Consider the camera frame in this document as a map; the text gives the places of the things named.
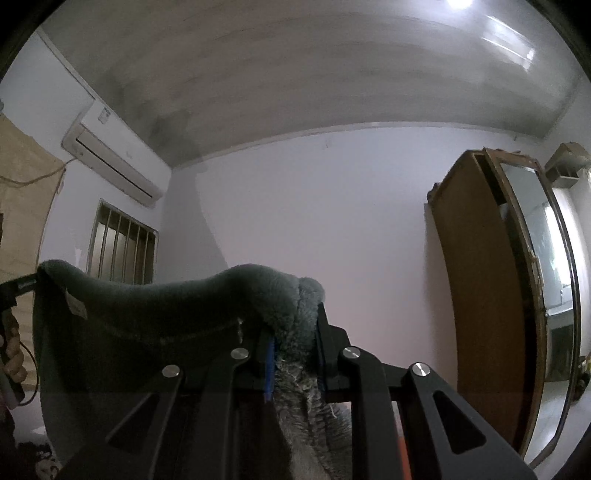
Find barred window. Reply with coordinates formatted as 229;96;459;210
87;198;160;284

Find beige curtain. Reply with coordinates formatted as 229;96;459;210
0;113;68;402

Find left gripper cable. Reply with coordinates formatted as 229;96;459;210
14;339;40;409

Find framed mirror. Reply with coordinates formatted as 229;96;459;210
482;148;583;467

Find brown wooden wardrobe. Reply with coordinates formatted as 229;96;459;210
427;148;548;457

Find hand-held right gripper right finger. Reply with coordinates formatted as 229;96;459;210
315;304;540;480

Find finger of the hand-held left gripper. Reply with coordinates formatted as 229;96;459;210
0;274;38;301

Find green fleece robe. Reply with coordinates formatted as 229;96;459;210
32;259;356;480

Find air conditioner cord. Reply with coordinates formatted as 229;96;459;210
0;157;77;190

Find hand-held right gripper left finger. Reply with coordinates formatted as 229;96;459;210
55;330;279;480

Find white air conditioner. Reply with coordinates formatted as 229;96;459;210
62;99;167;206

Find person's left hand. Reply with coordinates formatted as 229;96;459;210
0;318;27;384

